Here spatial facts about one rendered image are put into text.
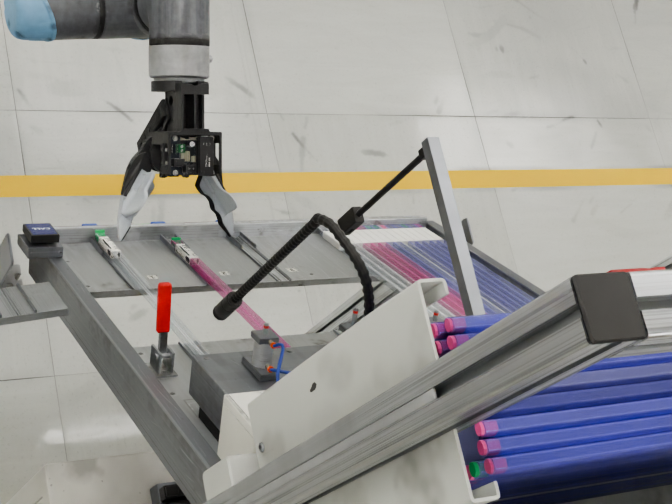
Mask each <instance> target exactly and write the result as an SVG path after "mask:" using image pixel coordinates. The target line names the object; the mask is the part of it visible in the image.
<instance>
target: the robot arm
mask: <svg viewBox="0 0 672 504"><path fill-rule="evenodd" d="M4 7H5V10H4V15H5V20H6V24H7V27H8V29H9V31H10V33H11V34H12V35H13V36H14V37H15V38H17V39H20V40H29V41H45V42H52V41H54V40H77V39H124V38H131V39H135V40H148V39H149V45H150V46H149V77H150V78H154V81H151V92H165V99H162V100H161V101H160V103H159V104H158V106H157V108H156V110H155V111H154V113H153V115H152V117H151V119H150V120H149V122H148V124H147V126H146V127H145V129H144V131H143V133H142V134H141V136H140V138H139V140H138V142H137V148H138V152H137V153H136V154H135V155H134V156H133V157H132V158H131V160H130V162H129V163H128V166H127V168H126V171H125V175H124V180H123V185H122V189H121V198H120V202H119V208H118V216H117V237H118V239H119V240H120V241H123V239H124V237H125V236H126V234H127V233H128V231H129V229H130V228H131V223H132V220H133V217H134V216H135V215H136V214H137V213H138V212H139V211H140V210H141V209H142V207H143V206H144V204H145V203H146V201H147V199H148V196H149V195H150V194H151V192H152V191H153V189H154V187H155V186H154V183H153V180H154V178H155V173H154V172H151V169H152V170H154V171H157V172H159V177H160V178H166V177H167V176H168V177H179V175H181V176H182V177H185V178H188V177H189V175H198V177H197V180H196V183H195V187H196V189H197V190H198V192H199V193H200V194H201V195H203V196H205V197H206V198H207V200H208V201H209V206H210V209H211V210H212V211H213V212H214V213H215V214H216V217H217V221H218V224H219V225H220V227H221V228H222V229H223V230H224V231H225V232H226V234H227V235H228V236H229V237H231V236H233V228H234V220H233V213H232V211H233V210H235V209H236V208H237V206H238V205H237V202H236V200H235V199H234V197H233V196H232V195H231V194H230V193H228V192H227V191H226V189H225V188H224V186H223V179H222V132H210V131H209V129H205V123H204V95H209V83H208V82H206V81H205V79H208V78H209V77H210V64H209V63H211V62H212V61H213V58H212V56H211V55H209V46H210V0H4ZM216 143H219V161H218V159H217V157H216Z"/></svg>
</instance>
